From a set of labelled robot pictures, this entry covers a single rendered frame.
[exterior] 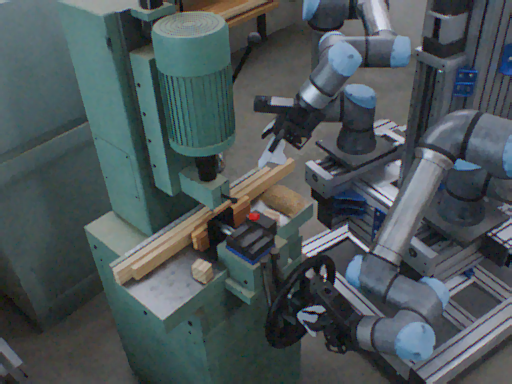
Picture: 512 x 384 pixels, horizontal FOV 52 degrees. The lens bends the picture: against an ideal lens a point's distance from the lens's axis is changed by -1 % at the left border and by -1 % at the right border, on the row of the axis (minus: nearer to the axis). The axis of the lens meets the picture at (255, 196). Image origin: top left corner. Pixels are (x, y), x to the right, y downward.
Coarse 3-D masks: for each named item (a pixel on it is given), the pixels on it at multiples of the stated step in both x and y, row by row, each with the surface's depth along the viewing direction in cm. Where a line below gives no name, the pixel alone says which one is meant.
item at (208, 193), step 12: (192, 168) 151; (180, 180) 151; (192, 180) 146; (216, 180) 146; (228, 180) 146; (192, 192) 150; (204, 192) 145; (216, 192) 144; (228, 192) 148; (216, 204) 146
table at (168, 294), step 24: (288, 216) 158; (312, 216) 166; (168, 264) 145; (216, 264) 144; (288, 264) 147; (120, 288) 141; (144, 288) 138; (168, 288) 138; (192, 288) 138; (216, 288) 142; (240, 288) 141; (264, 288) 142; (144, 312) 135; (168, 312) 132; (192, 312) 138
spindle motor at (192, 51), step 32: (160, 32) 116; (192, 32) 116; (224, 32) 118; (160, 64) 120; (192, 64) 116; (224, 64) 121; (192, 96) 121; (224, 96) 126; (192, 128) 127; (224, 128) 131
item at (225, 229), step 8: (232, 208) 148; (216, 216) 145; (224, 216) 146; (232, 216) 149; (208, 224) 143; (216, 224) 145; (224, 224) 147; (232, 224) 151; (208, 232) 146; (216, 232) 147; (224, 232) 146; (216, 240) 148
